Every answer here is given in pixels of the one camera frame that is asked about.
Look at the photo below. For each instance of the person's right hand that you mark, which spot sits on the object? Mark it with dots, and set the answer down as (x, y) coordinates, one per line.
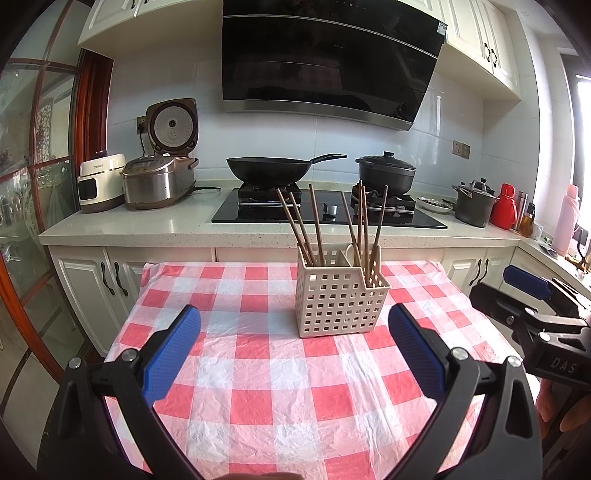
(549, 404)

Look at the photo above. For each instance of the bright window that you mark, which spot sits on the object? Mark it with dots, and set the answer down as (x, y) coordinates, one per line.
(582, 138)

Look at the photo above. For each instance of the amber oil bottle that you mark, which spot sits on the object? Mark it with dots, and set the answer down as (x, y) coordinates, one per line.
(527, 224)

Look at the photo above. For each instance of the red white checkered tablecloth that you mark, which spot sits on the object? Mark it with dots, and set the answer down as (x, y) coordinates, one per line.
(277, 369)

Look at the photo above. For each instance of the grey stockpot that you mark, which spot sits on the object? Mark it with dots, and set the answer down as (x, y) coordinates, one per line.
(473, 210)

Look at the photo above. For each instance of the brown wall switch panel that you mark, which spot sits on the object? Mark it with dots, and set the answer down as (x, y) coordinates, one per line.
(461, 149)

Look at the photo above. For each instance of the white cup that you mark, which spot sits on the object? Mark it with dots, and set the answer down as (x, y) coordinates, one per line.
(538, 231)

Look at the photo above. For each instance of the black lidded cooking pot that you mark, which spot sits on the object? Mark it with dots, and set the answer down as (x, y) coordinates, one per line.
(385, 175)

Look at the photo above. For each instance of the black wok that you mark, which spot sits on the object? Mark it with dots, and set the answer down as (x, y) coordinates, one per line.
(268, 168)

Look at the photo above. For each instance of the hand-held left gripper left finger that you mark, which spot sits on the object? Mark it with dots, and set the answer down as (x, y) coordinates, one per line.
(173, 355)

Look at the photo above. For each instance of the white base cabinets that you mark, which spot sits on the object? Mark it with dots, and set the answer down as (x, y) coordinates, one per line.
(78, 281)

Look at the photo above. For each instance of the white ceramic spoon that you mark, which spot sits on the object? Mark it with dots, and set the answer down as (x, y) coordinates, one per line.
(351, 251)

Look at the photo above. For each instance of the red thermos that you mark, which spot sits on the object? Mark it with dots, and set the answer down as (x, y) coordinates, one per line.
(503, 210)

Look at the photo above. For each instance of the white perforated utensil basket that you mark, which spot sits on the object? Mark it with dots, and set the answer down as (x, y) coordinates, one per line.
(332, 304)

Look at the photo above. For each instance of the steel bottle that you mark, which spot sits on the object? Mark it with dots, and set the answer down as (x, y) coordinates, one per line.
(521, 210)

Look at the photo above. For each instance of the wall socket with plug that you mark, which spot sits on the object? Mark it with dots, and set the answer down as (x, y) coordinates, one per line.
(142, 125)

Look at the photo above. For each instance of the white plate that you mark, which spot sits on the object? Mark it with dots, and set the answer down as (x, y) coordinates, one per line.
(435, 206)

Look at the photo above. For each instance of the silver open rice cooker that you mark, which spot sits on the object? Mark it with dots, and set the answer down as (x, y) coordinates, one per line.
(152, 184)

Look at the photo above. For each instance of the pink bottle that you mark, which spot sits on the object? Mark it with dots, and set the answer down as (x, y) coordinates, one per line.
(567, 221)

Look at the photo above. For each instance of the white small kitchen appliance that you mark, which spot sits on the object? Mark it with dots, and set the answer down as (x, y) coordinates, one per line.
(99, 184)

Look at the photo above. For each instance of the white upper cabinet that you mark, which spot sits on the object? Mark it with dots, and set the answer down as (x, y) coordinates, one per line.
(138, 18)
(480, 37)

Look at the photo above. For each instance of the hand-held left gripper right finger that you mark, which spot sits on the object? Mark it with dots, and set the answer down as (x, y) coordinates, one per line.
(418, 355)

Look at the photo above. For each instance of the black glass gas stove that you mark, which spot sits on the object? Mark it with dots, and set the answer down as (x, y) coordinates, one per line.
(258, 214)

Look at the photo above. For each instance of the red framed glass door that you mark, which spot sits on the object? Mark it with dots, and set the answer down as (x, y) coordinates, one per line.
(92, 115)

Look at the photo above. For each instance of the black glass range hood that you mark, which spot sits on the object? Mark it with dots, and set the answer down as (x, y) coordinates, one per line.
(323, 60)

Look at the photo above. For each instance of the white stone countertop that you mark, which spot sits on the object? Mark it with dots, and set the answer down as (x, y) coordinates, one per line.
(138, 228)

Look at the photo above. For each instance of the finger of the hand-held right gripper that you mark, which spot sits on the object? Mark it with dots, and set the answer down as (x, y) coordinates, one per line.
(526, 279)
(503, 307)

